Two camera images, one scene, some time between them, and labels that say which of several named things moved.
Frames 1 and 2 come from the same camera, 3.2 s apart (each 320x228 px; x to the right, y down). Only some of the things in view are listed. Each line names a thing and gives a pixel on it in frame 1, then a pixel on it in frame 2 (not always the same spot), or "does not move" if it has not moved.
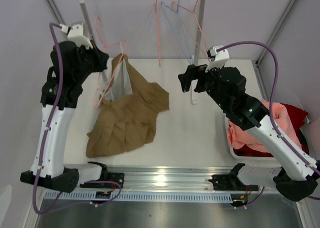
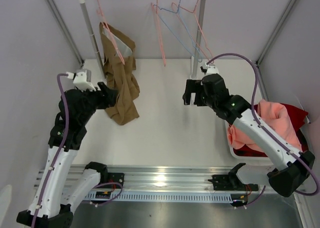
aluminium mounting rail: (177, 178) does not move
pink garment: (237, 136) does not move
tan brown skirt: (127, 112) → (119, 65)
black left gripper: (96, 52) → (108, 97)
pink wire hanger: (96, 104) → (106, 27)
